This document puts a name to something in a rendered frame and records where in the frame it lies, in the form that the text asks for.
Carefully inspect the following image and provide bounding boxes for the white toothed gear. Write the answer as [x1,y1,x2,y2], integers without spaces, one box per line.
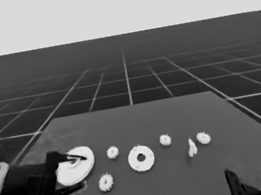
[195,130,213,147]
[157,132,173,148]
[95,172,116,194]
[105,144,121,160]

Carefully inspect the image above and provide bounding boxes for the large thick white disc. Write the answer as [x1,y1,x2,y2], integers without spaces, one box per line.
[52,144,100,189]

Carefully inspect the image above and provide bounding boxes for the small white T-shaped piece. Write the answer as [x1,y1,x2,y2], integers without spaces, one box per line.
[185,136,200,158]

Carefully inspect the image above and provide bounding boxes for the white round carrier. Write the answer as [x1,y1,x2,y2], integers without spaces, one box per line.
[125,143,157,175]

